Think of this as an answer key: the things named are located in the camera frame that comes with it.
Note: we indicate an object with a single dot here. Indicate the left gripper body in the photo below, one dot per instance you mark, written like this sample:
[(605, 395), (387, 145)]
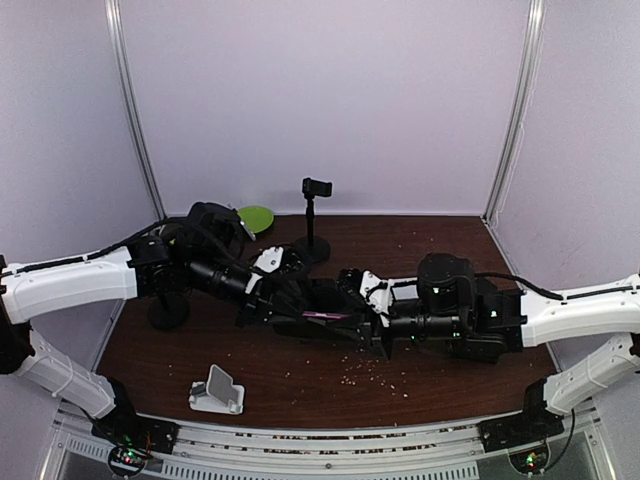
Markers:
[(254, 301)]

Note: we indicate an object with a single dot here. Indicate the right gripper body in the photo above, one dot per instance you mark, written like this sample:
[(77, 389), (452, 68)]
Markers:
[(379, 342)]

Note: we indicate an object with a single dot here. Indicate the black round-base phone stand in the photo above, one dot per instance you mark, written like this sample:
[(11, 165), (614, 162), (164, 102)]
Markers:
[(315, 247)]

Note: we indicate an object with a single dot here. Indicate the black round-base tall stand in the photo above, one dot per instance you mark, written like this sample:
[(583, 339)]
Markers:
[(168, 311)]

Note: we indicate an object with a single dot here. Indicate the black phone pink edge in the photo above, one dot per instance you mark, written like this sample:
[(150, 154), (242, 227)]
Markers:
[(322, 316)]

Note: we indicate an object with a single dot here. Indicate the black phone front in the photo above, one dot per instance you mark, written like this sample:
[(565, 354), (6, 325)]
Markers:
[(325, 297)]

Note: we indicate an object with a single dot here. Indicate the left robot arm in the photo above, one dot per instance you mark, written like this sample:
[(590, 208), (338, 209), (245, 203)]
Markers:
[(199, 251)]

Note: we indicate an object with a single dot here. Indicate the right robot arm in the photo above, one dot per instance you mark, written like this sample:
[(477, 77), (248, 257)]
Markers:
[(449, 301)]

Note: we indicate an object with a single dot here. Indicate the small phone on rear stand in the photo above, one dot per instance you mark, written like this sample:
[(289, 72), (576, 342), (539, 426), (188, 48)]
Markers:
[(249, 233)]

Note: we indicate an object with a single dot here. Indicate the white desktop phone stand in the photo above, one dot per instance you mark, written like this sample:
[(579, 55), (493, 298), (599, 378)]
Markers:
[(217, 394)]

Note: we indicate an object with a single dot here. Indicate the green plate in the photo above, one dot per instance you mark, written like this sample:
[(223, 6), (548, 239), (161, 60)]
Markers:
[(256, 219)]

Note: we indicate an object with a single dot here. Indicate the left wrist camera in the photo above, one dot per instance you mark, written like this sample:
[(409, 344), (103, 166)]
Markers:
[(278, 264)]

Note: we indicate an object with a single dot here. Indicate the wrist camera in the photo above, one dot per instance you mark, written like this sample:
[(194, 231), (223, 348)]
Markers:
[(278, 264), (368, 291)]

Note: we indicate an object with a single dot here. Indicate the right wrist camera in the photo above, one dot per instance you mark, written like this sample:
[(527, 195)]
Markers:
[(368, 291)]

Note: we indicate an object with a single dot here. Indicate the front aluminium rail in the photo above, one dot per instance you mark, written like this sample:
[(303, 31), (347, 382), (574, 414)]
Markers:
[(445, 450)]

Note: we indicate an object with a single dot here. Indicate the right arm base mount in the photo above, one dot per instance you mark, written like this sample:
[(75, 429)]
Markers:
[(520, 430)]

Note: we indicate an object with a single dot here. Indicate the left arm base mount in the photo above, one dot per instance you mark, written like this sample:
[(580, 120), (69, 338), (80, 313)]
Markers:
[(132, 453)]

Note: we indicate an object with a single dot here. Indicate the left aluminium frame post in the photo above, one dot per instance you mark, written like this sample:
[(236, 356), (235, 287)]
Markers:
[(117, 37)]

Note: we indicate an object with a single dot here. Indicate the aluminium frame post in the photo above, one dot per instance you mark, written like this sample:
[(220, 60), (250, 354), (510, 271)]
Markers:
[(521, 98), (117, 37)]

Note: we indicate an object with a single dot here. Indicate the right aluminium frame post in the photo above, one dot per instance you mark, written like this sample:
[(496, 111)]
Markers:
[(521, 98)]

